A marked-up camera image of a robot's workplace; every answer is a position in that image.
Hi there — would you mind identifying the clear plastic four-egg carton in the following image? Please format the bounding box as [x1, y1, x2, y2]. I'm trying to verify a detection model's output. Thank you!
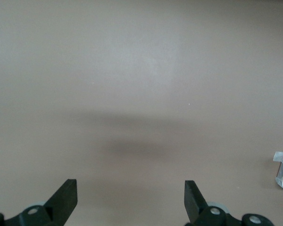
[273, 151, 283, 196]

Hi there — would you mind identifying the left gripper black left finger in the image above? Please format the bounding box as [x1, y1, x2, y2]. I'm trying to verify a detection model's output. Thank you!
[0, 178, 78, 226]

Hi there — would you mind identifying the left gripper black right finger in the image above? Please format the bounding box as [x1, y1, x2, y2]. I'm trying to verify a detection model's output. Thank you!
[184, 180, 275, 226]

